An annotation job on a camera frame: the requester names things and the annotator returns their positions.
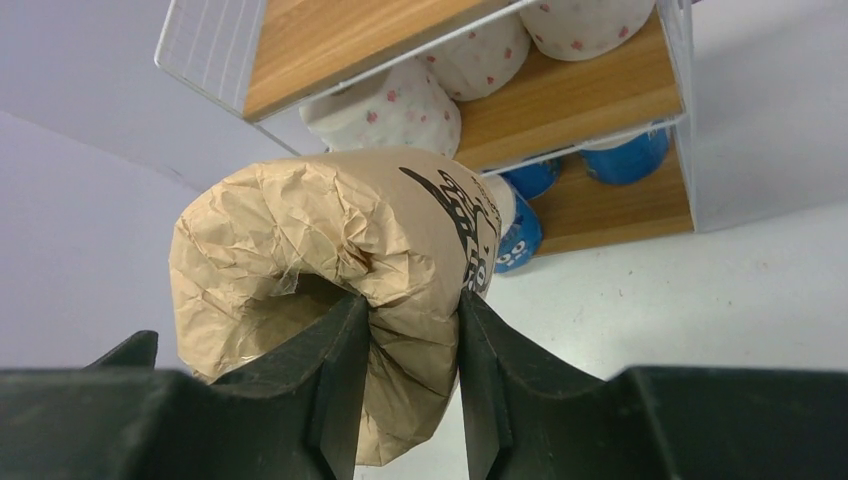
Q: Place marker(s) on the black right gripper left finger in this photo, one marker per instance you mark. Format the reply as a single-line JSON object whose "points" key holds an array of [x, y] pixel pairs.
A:
{"points": [[292, 413]]}

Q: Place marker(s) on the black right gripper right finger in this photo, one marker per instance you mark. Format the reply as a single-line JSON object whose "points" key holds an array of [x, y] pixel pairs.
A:
{"points": [[530, 415]]}

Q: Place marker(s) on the brown paper roll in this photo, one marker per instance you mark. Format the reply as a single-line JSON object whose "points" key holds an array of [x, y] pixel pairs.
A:
{"points": [[406, 228]]}

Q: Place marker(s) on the blue paper roll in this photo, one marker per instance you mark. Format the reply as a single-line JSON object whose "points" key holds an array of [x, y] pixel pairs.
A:
{"points": [[520, 233], [627, 160], [535, 179]]}

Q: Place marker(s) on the floral white paper roll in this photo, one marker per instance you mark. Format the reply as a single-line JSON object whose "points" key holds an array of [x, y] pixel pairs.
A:
{"points": [[401, 106], [579, 30], [475, 64]]}

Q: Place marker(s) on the white wire wooden shelf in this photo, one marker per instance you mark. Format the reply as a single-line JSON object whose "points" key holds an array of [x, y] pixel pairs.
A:
{"points": [[259, 60]]}

